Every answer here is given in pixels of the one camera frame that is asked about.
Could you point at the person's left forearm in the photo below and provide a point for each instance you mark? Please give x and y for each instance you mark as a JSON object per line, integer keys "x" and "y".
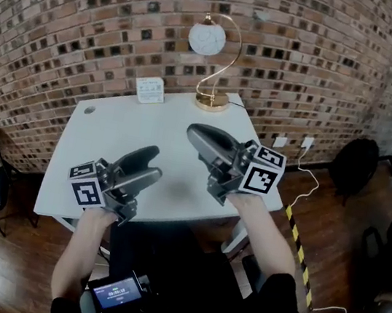
{"x": 79, "y": 251}

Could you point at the gold lamp with white globe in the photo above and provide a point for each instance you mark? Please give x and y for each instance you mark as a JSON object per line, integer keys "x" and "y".
{"x": 206, "y": 37}

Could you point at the white table leg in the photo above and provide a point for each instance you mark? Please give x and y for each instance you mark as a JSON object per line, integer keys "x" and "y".
{"x": 234, "y": 237}
{"x": 65, "y": 223}

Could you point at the white table card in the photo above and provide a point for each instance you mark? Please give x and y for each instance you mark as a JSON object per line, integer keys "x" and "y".
{"x": 150, "y": 89}

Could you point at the yellow black hazard tape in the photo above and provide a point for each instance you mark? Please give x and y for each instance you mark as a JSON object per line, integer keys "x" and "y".
{"x": 299, "y": 249}

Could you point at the dark grey chair armrest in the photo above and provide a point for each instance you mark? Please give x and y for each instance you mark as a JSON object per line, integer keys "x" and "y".
{"x": 88, "y": 312}
{"x": 251, "y": 271}

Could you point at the black backpack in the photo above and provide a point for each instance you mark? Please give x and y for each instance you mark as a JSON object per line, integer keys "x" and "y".
{"x": 355, "y": 166}

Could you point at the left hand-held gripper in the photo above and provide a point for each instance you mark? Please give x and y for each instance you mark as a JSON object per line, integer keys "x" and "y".
{"x": 87, "y": 190}

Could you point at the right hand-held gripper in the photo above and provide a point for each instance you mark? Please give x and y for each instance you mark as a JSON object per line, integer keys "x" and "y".
{"x": 259, "y": 177}

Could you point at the person's right forearm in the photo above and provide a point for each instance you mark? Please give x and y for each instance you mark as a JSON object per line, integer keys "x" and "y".
{"x": 263, "y": 244}

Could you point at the white wall socket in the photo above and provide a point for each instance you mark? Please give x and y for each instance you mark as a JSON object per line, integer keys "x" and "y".
{"x": 280, "y": 142}

